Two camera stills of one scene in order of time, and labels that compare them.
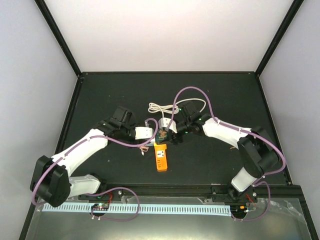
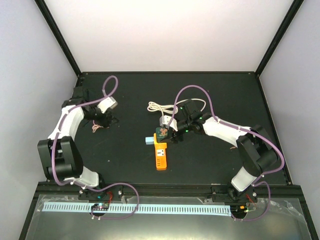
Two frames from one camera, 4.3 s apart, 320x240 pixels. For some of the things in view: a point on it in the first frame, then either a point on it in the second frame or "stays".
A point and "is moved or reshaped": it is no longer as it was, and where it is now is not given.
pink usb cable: [143, 148] is moved or reshaped
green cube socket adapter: [161, 135] stays
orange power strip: [161, 153] stays
